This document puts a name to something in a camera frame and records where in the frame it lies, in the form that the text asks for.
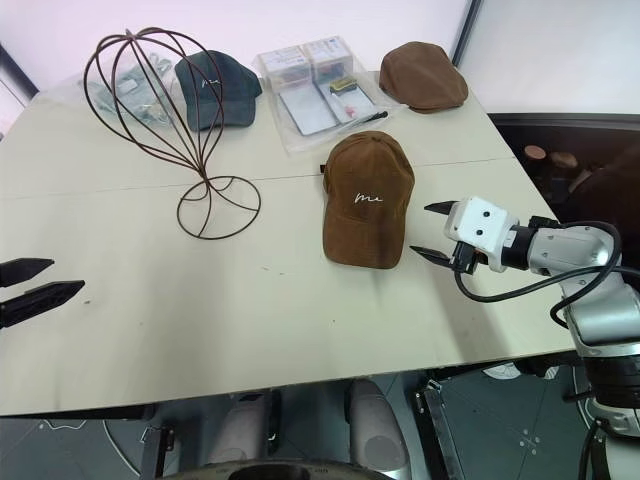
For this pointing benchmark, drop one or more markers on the clear bag with grey items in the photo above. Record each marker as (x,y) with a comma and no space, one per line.
(127,91)

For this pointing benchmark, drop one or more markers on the dark window frame post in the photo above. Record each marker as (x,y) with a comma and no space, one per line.
(17,75)
(465,30)

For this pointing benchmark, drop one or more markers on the dark green baseball cap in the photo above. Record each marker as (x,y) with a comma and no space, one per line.
(227,85)

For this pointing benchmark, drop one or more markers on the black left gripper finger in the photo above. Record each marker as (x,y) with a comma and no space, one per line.
(22,269)
(45,296)

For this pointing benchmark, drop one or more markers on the brown flat cap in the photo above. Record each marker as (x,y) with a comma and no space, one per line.
(420,75)

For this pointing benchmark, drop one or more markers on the black metal table frame leg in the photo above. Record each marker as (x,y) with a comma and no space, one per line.
(442,430)
(159,447)

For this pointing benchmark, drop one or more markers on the round wooden cylinder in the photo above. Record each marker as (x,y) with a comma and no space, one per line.
(536,151)

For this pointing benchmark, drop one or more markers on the grey rounded robot leg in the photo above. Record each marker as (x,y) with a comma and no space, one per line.
(237,430)
(375,425)

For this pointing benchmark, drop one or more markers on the small black yellow item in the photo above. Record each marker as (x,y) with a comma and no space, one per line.
(343,84)

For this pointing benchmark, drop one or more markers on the white card with dark border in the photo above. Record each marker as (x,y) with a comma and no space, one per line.
(307,111)
(352,102)

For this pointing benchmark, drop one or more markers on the brown baseball cap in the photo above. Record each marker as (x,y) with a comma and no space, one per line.
(367,170)

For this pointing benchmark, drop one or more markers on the clear bag with card boxes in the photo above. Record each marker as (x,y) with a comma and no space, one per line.
(300,145)

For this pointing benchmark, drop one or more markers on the clear plastic card box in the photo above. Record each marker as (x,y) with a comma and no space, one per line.
(330,55)
(286,64)

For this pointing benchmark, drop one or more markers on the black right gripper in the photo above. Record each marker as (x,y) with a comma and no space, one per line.
(467,257)

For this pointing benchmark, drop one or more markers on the black pen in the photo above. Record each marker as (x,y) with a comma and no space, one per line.
(372,117)

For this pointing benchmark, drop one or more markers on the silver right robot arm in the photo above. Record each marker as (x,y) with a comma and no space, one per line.
(590,250)

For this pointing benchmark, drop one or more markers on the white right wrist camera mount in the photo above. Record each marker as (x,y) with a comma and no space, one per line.
(480,225)

